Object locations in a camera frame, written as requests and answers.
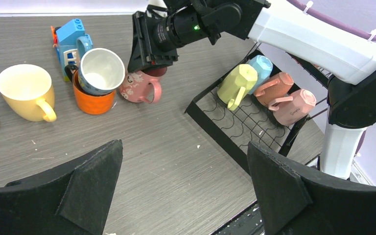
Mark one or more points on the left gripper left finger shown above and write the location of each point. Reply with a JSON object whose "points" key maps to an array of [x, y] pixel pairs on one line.
{"points": [[72, 198]]}

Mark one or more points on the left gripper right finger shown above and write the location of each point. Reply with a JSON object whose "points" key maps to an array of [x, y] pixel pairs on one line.
{"points": [[295, 199]]}

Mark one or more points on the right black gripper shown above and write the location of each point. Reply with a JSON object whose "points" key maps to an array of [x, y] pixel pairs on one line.
{"points": [[155, 41]]}

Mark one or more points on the orange mug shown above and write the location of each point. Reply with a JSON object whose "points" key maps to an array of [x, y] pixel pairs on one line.
{"points": [[89, 104]]}

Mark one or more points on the lime green mug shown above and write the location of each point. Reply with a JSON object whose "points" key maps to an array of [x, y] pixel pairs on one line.
{"points": [[236, 85]]}

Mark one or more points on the yellow mug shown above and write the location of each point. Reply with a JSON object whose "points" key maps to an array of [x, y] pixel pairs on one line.
{"points": [[29, 92]]}

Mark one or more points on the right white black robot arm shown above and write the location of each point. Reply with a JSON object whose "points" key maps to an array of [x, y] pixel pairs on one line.
{"points": [[348, 53]]}

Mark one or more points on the blue white toy house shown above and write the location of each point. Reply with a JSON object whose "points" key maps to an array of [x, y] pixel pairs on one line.
{"points": [[71, 42]]}

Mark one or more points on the light pink mug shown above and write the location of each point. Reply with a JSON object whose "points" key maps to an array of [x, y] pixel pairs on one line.
{"points": [[290, 109]]}

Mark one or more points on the salmon pink mug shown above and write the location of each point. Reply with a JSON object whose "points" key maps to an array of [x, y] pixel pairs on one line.
{"points": [[275, 87]]}

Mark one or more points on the light blue faceted mug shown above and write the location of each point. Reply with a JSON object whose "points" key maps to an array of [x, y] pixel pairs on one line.
{"points": [[264, 67]]}

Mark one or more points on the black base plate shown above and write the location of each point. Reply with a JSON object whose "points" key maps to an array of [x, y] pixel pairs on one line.
{"points": [[247, 222]]}

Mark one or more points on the black wire dish rack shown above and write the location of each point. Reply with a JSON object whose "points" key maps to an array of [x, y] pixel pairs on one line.
{"points": [[251, 121]]}

